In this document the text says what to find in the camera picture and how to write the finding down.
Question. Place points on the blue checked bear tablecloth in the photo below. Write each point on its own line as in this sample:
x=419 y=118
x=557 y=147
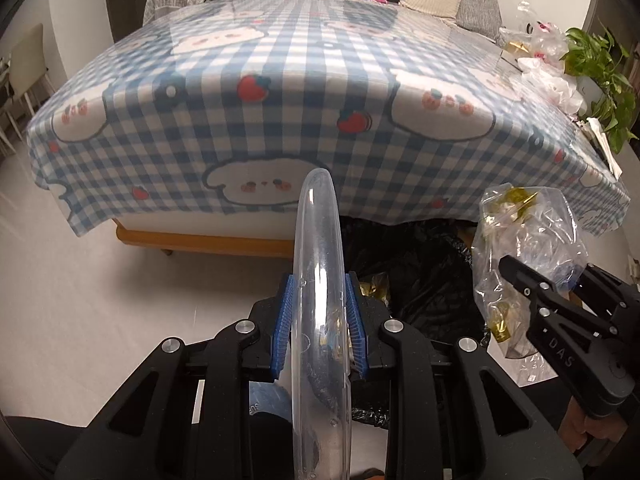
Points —
x=200 y=110

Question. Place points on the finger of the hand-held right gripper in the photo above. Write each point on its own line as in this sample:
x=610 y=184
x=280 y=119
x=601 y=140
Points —
x=525 y=282
x=612 y=290

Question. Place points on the white plant pot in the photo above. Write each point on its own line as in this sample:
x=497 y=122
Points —
x=592 y=95

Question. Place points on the clear bag with gold wrappers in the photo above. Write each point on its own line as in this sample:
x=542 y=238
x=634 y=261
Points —
x=530 y=230

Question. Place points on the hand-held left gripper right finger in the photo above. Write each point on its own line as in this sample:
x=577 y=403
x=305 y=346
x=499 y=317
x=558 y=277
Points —
x=357 y=330

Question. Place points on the trash bin with black bag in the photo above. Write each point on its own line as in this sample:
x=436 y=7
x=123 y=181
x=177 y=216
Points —
x=420 y=280

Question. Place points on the blue object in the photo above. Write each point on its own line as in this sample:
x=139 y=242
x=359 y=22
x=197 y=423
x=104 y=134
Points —
x=265 y=400

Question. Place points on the person's right hand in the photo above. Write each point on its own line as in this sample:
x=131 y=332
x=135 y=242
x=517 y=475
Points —
x=595 y=435

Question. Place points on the gold box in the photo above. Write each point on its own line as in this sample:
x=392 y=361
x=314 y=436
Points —
x=517 y=49

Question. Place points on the stack of white napkins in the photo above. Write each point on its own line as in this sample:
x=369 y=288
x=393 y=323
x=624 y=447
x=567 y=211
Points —
x=602 y=140

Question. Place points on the clear plastic tube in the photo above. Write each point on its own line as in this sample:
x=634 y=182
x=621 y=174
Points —
x=320 y=240

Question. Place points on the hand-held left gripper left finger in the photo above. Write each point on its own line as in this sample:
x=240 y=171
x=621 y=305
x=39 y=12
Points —
x=282 y=320

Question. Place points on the large clear plastic bag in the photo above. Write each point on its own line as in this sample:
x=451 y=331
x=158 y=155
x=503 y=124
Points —
x=540 y=25

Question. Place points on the green pothos plant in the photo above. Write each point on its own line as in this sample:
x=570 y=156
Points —
x=595 y=55

